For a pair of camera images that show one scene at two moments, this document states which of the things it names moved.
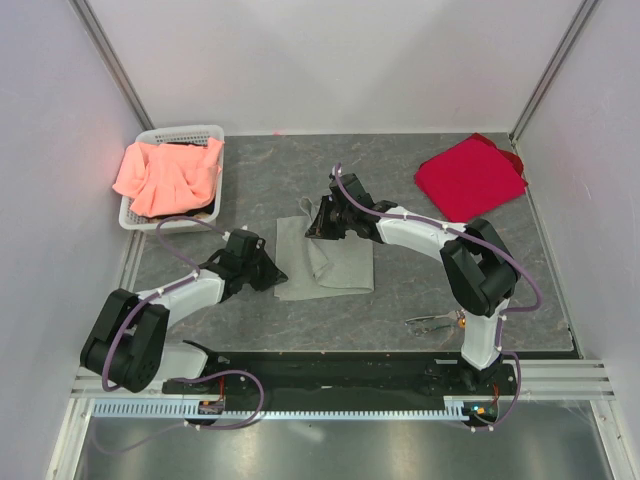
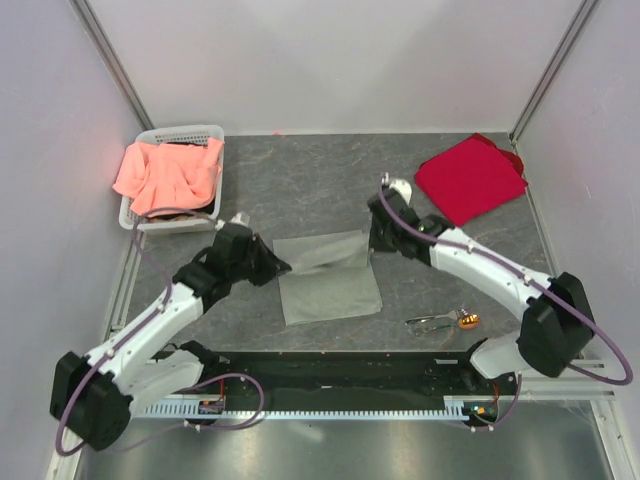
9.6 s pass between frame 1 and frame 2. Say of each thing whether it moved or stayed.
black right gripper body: moved
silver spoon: stayed
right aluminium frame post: stayed
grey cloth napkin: moved
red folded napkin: stayed
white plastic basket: stayed
